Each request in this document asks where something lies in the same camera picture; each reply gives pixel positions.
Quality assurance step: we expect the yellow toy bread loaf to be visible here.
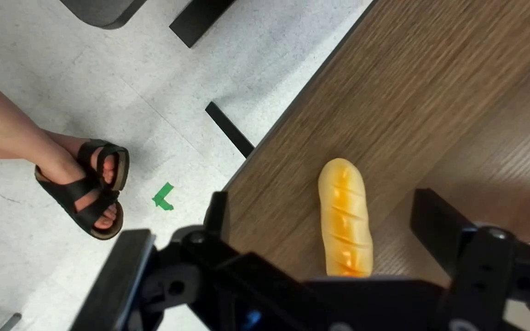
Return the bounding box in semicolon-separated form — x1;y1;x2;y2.
318;158;374;278

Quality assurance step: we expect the person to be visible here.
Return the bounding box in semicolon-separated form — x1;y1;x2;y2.
0;67;130;241

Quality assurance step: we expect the dark grey chair base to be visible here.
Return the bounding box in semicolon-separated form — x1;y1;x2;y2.
60;0;148;30

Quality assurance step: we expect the green tape mark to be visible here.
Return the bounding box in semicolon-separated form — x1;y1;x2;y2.
152;182;175;211

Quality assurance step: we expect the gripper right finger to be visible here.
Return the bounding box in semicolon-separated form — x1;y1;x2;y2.
410;188;530;331

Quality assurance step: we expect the black furniture foot bar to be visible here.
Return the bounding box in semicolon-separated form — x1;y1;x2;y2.
169;0;236;48

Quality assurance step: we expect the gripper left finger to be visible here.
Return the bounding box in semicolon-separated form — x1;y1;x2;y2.
69;191;314;331

